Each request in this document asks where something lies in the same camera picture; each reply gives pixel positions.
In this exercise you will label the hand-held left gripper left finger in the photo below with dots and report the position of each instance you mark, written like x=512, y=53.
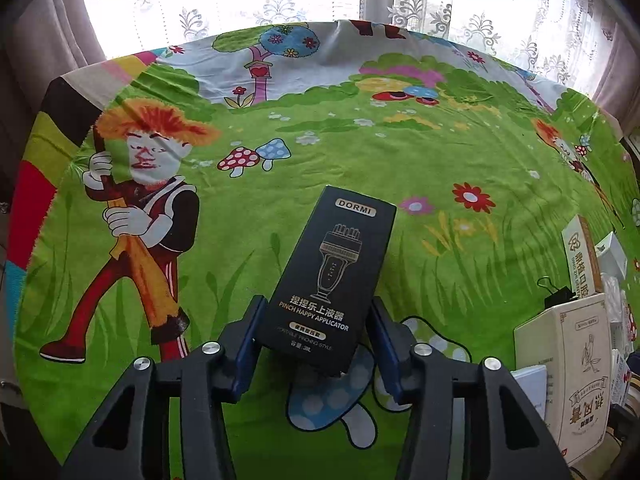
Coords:
x=247, y=355

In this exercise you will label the narrow beige box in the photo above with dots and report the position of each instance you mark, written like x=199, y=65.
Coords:
x=580, y=260

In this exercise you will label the white box with text panel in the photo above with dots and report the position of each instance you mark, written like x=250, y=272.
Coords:
x=530, y=385

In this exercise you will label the white lace curtain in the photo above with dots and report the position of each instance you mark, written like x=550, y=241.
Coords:
x=200, y=10

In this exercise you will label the pink drape curtain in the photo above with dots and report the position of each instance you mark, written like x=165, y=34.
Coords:
x=45, y=35
x=617, y=90

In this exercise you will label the black carton box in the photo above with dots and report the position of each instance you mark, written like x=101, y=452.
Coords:
x=330, y=280

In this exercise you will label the black binder clip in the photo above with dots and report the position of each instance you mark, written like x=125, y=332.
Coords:
x=557, y=294

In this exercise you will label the green cartoon printed bed sheet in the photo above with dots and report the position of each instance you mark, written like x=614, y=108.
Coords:
x=300, y=170

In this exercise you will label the tall beige carton box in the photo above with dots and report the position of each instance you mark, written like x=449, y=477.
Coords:
x=570, y=380

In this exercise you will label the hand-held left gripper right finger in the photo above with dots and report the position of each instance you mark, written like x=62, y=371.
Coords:
x=387, y=360

